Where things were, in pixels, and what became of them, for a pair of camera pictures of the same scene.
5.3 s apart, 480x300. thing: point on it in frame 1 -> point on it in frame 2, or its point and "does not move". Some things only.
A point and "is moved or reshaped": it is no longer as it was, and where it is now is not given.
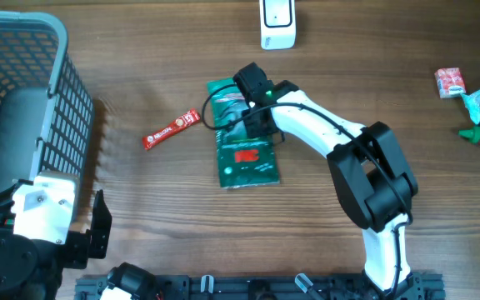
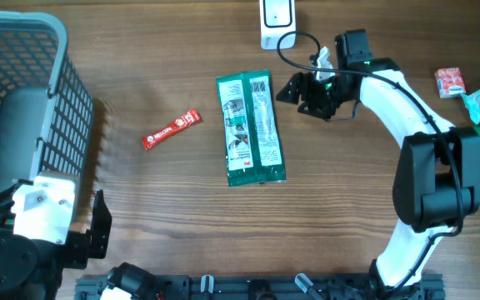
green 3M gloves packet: x=242 y=162 is moved or reshaped
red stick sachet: x=191 y=118 does not move
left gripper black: x=92 y=243 does not move
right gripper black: x=252 y=129 -> x=307 y=93
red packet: x=450 y=82 does not move
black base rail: x=421 y=287 does not move
